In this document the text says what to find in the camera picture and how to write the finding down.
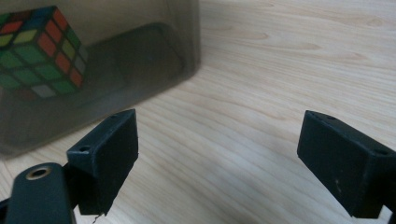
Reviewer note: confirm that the transparent grey storage box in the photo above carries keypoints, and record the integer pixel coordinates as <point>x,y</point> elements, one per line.
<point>134,62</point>

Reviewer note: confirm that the multicoloured puzzle cube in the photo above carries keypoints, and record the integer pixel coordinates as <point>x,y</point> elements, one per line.
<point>37,59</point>

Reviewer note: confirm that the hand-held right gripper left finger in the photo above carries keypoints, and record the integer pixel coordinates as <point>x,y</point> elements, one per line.
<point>109,161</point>

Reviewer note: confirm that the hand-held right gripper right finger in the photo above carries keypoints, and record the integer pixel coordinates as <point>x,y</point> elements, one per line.
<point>345,168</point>

